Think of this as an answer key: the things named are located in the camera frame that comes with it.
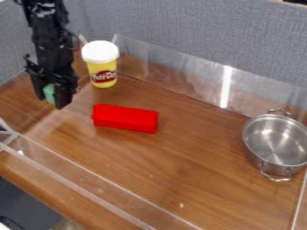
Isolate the clear acrylic table barrier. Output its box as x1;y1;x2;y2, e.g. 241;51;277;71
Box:
0;35;307;230

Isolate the yellow Play-Doh can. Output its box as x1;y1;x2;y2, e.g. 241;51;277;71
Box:
81;40;120;88

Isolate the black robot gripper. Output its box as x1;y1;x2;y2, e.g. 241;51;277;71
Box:
24;27;78;110

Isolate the green foam cube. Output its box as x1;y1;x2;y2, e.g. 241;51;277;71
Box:
42;84;54;104

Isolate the stainless steel pot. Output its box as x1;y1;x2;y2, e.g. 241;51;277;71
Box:
241;108;307;182

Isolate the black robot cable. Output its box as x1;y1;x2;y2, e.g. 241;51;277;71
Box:
58;28;81;52

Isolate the red rectangular block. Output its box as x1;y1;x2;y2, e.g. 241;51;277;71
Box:
90;104;158;133

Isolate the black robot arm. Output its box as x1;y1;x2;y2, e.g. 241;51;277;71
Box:
13;0;80;110

